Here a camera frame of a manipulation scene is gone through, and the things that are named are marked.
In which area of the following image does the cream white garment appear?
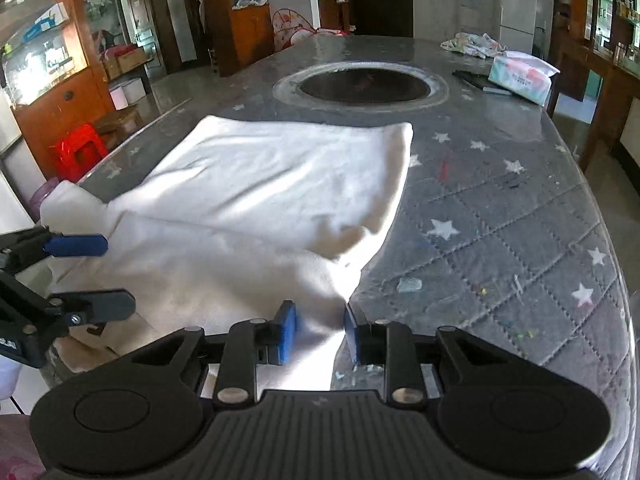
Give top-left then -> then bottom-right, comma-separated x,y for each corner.
41,116 -> 413,390

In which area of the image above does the red plastic stool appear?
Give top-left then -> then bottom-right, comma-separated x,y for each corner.
49,124 -> 108,182

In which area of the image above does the small wooden stool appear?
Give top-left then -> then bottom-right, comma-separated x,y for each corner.
93,105 -> 144,151

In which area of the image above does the left wooden display cabinet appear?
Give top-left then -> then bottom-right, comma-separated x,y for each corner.
1,0 -> 115,178

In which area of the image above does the round induction cooktop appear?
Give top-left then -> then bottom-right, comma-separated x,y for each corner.
272,61 -> 449,114

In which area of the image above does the wooden shelf cabinet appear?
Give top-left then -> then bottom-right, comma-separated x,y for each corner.
203,0 -> 274,77

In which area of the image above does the tissue pack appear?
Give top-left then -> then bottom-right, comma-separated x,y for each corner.
488,51 -> 561,106

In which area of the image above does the polka dot play tent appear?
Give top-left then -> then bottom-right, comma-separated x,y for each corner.
271,8 -> 346,52

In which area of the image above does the crumpled patterned cloth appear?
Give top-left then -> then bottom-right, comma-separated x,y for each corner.
440,32 -> 506,60

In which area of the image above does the water dispenser with blue bottle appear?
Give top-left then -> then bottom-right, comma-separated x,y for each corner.
457,0 -> 480,34

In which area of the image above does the white refrigerator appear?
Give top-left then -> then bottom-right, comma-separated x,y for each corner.
498,0 -> 537,54

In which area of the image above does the wooden sideboard shelf unit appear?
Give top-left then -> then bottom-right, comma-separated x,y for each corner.
547,0 -> 639,170

